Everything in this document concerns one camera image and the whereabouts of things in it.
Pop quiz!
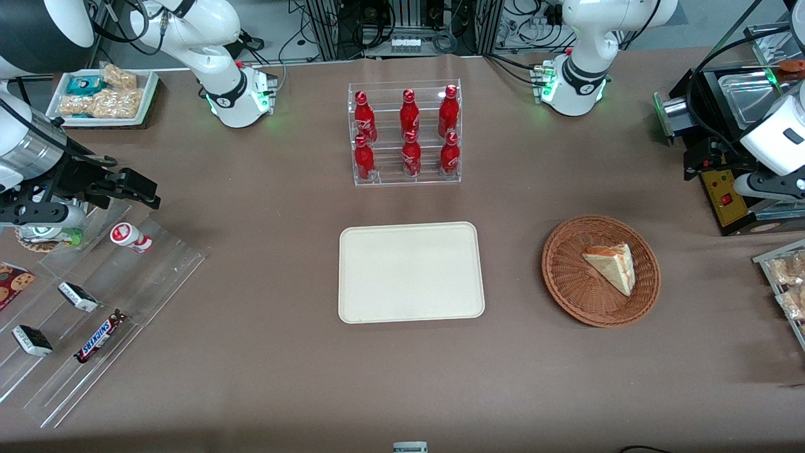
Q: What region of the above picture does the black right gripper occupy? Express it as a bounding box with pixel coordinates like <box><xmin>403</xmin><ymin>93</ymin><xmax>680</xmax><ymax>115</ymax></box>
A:
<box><xmin>55</xmin><ymin>162</ymin><xmax>161</xmax><ymax>210</ymax></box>

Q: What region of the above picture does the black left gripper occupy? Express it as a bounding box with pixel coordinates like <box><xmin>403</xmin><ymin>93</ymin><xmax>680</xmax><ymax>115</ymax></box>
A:
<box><xmin>684</xmin><ymin>140</ymin><xmax>755</xmax><ymax>183</ymax></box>

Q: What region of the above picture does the triangular sandwich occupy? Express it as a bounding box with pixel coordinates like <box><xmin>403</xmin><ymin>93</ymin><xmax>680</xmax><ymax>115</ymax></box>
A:
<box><xmin>582</xmin><ymin>243</ymin><xmax>636</xmax><ymax>297</ymax></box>

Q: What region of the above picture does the black sandwich press appliance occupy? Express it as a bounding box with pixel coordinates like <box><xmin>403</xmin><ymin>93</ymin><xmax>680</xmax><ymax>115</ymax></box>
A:
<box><xmin>654</xmin><ymin>25</ymin><xmax>805</xmax><ymax>237</ymax></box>

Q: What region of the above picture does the white rectangular snack tray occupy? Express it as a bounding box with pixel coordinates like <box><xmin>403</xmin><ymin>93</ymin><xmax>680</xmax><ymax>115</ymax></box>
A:
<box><xmin>45</xmin><ymin>68</ymin><xmax>160</xmax><ymax>128</ymax></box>

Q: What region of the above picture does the grey tray with snack bags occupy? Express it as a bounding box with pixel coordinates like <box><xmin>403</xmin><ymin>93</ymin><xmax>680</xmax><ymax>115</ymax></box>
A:
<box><xmin>753</xmin><ymin>239</ymin><xmax>805</xmax><ymax>352</ymax></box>

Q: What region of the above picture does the brown wicker basket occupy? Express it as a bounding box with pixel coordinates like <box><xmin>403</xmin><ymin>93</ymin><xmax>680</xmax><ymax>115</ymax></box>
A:
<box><xmin>541</xmin><ymin>216</ymin><xmax>661</xmax><ymax>328</ymax></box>

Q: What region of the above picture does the beige plastic tray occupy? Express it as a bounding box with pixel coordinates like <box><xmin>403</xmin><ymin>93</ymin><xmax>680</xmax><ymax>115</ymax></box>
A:
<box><xmin>338</xmin><ymin>221</ymin><xmax>486</xmax><ymax>324</ymax></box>

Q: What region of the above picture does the red white yogurt drink bottle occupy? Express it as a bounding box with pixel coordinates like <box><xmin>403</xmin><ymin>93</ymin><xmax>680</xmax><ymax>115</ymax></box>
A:
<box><xmin>110</xmin><ymin>222</ymin><xmax>153</xmax><ymax>254</ymax></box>

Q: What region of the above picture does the large clear rice cracker bag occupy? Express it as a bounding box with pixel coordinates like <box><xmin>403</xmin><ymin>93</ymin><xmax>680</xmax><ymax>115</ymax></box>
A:
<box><xmin>60</xmin><ymin>88</ymin><xmax>144</xmax><ymax>119</ymax></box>

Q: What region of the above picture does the clear acrylic stepped shelf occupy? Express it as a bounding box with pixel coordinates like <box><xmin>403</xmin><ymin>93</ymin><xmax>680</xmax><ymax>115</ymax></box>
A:
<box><xmin>0</xmin><ymin>198</ymin><xmax>208</xmax><ymax>430</ymax></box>

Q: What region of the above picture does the small clear rice cracker bag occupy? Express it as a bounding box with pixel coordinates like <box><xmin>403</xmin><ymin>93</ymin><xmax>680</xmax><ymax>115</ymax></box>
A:
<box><xmin>99</xmin><ymin>63</ymin><xmax>138</xmax><ymax>90</ymax></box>

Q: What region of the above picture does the blue snack packet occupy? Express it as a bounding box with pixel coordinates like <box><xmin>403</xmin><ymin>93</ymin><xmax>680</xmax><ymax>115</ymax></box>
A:
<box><xmin>66</xmin><ymin>75</ymin><xmax>104</xmax><ymax>96</ymax></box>

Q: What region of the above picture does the black white snack box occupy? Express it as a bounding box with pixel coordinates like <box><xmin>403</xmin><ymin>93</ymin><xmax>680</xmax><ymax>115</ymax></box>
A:
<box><xmin>12</xmin><ymin>325</ymin><xmax>53</xmax><ymax>357</ymax></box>
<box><xmin>58</xmin><ymin>281</ymin><xmax>99</xmax><ymax>313</ymax></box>

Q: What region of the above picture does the clear bag of puffed snacks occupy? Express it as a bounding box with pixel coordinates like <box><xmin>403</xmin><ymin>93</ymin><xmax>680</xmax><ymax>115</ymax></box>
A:
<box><xmin>777</xmin><ymin>286</ymin><xmax>805</xmax><ymax>320</ymax></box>
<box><xmin>769</xmin><ymin>252</ymin><xmax>805</xmax><ymax>285</ymax></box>

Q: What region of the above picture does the Snickers chocolate bar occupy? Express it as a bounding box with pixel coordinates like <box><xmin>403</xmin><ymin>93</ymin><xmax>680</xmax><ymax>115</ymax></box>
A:
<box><xmin>74</xmin><ymin>310</ymin><xmax>128</xmax><ymax>364</ymax></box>

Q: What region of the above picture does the chocolate chip cookie pack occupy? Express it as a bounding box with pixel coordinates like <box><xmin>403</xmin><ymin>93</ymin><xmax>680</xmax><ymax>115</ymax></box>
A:
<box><xmin>0</xmin><ymin>262</ymin><xmax>36</xmax><ymax>311</ymax></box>

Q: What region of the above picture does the clear acrylic bottle rack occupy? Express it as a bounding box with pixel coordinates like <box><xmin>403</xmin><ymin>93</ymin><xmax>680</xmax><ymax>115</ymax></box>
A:
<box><xmin>348</xmin><ymin>79</ymin><xmax>463</xmax><ymax>187</ymax></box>

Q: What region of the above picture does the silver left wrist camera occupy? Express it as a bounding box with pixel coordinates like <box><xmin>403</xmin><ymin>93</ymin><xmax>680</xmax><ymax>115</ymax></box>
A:
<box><xmin>733</xmin><ymin>173</ymin><xmax>805</xmax><ymax>203</ymax></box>

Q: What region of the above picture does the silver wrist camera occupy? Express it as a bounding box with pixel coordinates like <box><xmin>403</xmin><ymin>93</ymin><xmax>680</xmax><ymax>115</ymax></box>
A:
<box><xmin>733</xmin><ymin>173</ymin><xmax>805</xmax><ymax>203</ymax></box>
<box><xmin>0</xmin><ymin>199</ymin><xmax>87</xmax><ymax>230</ymax></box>

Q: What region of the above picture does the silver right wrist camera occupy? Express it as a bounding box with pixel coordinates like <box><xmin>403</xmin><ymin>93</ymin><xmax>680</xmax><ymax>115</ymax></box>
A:
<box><xmin>0</xmin><ymin>199</ymin><xmax>87</xmax><ymax>230</ymax></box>

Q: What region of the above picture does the aluminium frame equipment rack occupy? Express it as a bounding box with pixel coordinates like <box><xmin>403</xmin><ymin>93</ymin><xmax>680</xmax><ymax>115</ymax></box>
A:
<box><xmin>305</xmin><ymin>0</ymin><xmax>504</xmax><ymax>60</ymax></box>

